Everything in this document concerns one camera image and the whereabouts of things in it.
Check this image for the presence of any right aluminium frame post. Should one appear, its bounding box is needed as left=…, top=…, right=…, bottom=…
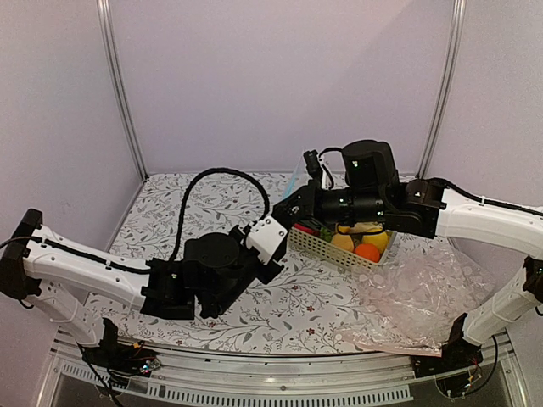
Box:
left=416, top=0, right=467, bottom=178

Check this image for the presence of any crumpled clear plastic sheet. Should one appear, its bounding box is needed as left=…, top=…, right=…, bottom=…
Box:
left=337, top=243, right=495, bottom=357

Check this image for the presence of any orange fruit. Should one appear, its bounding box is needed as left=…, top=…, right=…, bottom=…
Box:
left=354, top=243, right=381, bottom=263

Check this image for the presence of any yellow lemon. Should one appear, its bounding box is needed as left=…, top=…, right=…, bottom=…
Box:
left=362, top=227, right=389, bottom=254

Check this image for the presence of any clear zip top bag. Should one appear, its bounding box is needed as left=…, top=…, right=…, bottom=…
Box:
left=282, top=151, right=310, bottom=198

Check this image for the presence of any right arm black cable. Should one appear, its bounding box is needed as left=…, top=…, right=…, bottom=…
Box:
left=436, top=177, right=543, bottom=215

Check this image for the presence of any red apple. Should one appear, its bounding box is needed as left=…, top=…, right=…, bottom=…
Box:
left=294, top=223, right=321, bottom=237

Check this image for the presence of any aluminium frame post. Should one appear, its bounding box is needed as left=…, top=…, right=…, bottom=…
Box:
left=416, top=0, right=467, bottom=178
left=96, top=0, right=148, bottom=181

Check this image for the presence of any floral table cloth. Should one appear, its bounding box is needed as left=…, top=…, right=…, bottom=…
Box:
left=87, top=171, right=484, bottom=355

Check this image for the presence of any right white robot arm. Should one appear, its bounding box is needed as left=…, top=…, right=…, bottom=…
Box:
left=271, top=140, right=542, bottom=376

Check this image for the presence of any yellow mango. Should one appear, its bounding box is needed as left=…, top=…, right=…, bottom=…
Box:
left=331, top=233, right=355, bottom=253

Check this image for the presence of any left aluminium frame post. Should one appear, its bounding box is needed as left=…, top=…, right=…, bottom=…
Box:
left=96, top=0, right=148, bottom=181

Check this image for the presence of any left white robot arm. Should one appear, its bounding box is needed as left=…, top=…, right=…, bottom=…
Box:
left=1, top=209, right=288, bottom=376

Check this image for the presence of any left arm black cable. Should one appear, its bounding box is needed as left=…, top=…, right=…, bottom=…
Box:
left=171, top=167, right=272, bottom=264

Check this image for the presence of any green grape bunch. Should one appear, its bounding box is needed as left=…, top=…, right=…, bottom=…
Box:
left=319, top=228, right=334, bottom=243

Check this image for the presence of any front aluminium rail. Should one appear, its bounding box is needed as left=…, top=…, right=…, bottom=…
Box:
left=35, top=319, right=535, bottom=406

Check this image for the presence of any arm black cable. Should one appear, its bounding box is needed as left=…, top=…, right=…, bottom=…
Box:
left=171, top=167, right=272, bottom=264
left=436, top=177, right=543, bottom=215

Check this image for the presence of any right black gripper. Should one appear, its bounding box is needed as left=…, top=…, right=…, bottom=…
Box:
left=272, top=178, right=386, bottom=233

